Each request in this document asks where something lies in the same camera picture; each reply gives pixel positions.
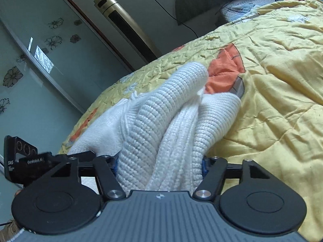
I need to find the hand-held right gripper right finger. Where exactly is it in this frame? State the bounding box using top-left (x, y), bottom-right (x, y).
top-left (193, 156), bottom-right (268, 202)

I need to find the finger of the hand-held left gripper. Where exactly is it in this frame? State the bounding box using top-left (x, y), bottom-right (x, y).
top-left (54, 151), bottom-right (97, 169)

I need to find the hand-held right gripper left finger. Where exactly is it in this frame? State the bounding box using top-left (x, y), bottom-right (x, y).
top-left (49, 155), bottom-right (126, 200)

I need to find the white knitted sweater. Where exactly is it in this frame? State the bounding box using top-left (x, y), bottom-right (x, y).
top-left (67, 62), bottom-right (242, 192)

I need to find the glass wardrobe door with flowers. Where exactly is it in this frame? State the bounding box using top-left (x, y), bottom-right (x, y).
top-left (0, 0), bottom-right (133, 182)

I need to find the yellow patterned quilt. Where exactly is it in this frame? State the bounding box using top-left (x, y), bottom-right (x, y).
top-left (58, 0), bottom-right (323, 242)

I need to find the gold tower air conditioner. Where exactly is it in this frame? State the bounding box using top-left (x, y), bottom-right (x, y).
top-left (93, 0), bottom-right (162, 65)

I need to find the patterned pillow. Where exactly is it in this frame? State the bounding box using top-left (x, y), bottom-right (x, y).
top-left (218, 0), bottom-right (308, 27)

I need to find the black power cable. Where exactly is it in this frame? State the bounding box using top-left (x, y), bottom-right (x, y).
top-left (137, 0), bottom-right (199, 39)

